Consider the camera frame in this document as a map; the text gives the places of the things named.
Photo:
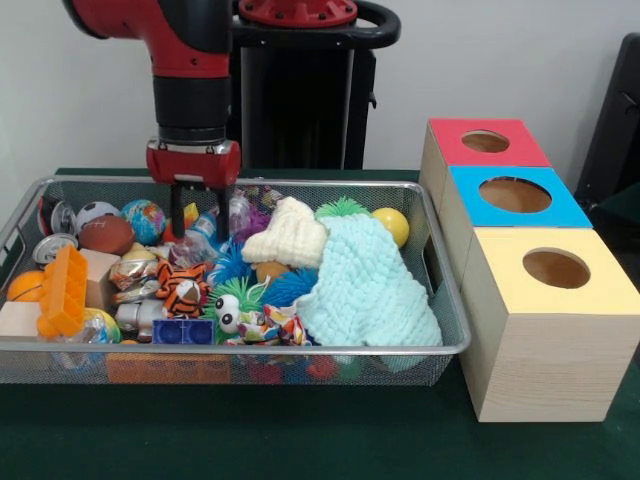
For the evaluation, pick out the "silver metallic toy piece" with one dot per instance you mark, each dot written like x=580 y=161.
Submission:
x=132 y=315

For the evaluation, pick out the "dark green table cloth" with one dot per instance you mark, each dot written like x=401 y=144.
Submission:
x=625 y=212
x=300 y=440

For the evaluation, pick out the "purple spiky ball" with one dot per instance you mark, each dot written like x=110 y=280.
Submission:
x=256 y=220

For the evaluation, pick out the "crushed clear plastic bottle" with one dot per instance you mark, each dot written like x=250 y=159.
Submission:
x=200 y=240

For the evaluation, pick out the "brown toy football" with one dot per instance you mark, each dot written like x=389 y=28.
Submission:
x=107 y=235

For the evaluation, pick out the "cream knitted cloth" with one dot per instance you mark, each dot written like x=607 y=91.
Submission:
x=290 y=240

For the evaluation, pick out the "tiger plush toy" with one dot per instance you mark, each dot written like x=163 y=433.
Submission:
x=177 y=290

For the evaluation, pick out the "long orange toy brick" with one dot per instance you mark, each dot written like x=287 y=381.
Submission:
x=62 y=290

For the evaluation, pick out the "blue plastic toy brick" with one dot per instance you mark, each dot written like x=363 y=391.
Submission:
x=182 y=332

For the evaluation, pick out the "wooden box with three holes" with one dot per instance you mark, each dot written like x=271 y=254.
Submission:
x=545 y=350

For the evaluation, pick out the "small soccer ball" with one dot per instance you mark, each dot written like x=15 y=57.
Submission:
x=95 y=211

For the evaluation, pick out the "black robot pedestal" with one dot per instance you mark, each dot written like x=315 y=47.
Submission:
x=310 y=100

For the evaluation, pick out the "light blue knitted cloth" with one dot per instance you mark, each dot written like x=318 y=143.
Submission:
x=370 y=290

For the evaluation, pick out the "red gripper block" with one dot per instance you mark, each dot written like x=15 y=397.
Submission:
x=195 y=162

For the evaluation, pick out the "orange ball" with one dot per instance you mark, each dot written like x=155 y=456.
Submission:
x=25 y=287

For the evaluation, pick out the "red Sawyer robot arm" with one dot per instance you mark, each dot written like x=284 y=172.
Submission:
x=192 y=75

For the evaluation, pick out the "yellow ball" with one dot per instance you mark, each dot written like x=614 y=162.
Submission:
x=392 y=222

